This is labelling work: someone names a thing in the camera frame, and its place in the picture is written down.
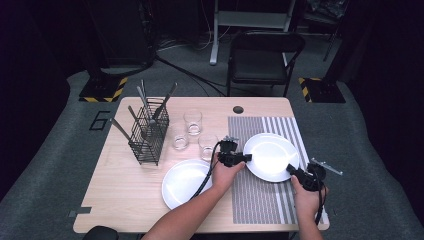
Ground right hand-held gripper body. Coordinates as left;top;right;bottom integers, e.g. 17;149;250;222
298;157;344;193

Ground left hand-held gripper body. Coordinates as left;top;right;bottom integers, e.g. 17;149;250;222
216;135;242;168

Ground clear drinking glass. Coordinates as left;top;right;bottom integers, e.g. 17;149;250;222
183;109;203;137
198;133;220;163
170;123;190;151

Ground white plate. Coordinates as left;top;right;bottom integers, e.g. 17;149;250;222
243;132;300;184
161;158;221;211

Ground black wire cutlery basket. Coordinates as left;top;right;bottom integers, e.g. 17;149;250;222
128;98;170;167

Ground metal fork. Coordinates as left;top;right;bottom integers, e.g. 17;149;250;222
127;105;146;136

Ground person's right hand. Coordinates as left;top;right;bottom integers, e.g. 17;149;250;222
290;175;330;220

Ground person's left hand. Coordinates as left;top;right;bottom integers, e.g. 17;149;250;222
211;153;247;198

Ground striped placemat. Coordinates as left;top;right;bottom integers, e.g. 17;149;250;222
227;115;329;225

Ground black hazard-striped stand base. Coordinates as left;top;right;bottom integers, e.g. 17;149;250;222
298;77;347;104
78;77;129;103

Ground black folding chair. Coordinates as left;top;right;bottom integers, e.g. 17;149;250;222
226;30;306;98

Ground black chair armrest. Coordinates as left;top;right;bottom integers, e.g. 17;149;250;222
82;225;120;240

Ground grey tape piece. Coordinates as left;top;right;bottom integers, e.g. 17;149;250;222
68;206;93;218

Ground large black box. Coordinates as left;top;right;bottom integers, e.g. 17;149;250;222
84;0;158;69

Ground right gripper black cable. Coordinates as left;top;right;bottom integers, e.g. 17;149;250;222
314;173;329;227

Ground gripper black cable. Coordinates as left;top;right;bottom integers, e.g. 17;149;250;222
190;140;224;202
314;173;329;227

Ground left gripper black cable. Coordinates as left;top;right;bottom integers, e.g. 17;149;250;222
190;140;224;202

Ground black floor cable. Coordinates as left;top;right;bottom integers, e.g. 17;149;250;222
154;54;228;98

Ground white floor cable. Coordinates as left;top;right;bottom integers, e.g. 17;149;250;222
156;31;231;53

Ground white desk frame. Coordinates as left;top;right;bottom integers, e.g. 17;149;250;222
209;0;298;66

